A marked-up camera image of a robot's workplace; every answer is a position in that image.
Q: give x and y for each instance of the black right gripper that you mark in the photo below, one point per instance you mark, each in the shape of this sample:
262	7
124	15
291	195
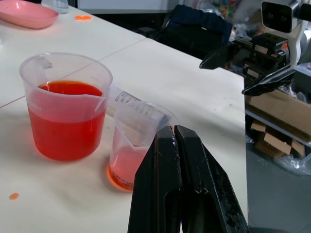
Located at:
263	52

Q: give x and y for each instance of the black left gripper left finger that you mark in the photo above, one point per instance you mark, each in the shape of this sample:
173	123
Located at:
158	170

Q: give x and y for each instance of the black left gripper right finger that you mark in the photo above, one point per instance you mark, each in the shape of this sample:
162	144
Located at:
206	174

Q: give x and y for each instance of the small beaker with pink liquid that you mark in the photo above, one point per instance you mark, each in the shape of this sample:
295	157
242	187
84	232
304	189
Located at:
128	155

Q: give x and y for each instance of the large beaker with red liquid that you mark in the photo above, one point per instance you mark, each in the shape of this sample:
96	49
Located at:
65	121

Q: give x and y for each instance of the clear plastic cup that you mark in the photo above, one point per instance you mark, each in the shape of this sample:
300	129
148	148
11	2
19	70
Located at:
57	5

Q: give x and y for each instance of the large brown cardboard box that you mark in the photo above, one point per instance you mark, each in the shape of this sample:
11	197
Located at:
279	111

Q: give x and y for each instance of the dark blue bag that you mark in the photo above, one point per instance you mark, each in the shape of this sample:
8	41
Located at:
196	29

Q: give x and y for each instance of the small open cardboard box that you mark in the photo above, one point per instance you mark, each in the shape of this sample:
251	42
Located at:
274	143

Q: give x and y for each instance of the clear measuring cylinder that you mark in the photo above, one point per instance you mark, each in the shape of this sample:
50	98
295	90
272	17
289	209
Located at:
121	97

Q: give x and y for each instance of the clear crumpled plastic bag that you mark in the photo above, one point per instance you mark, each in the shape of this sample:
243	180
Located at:
295	163

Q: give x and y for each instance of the orange liquid drop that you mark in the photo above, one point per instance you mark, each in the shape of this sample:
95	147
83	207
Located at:
14	196

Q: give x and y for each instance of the orange plastic scraps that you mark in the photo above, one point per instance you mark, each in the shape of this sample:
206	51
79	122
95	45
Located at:
83	17

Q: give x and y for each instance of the pink plastic tray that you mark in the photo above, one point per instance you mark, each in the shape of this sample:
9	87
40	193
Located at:
26	14

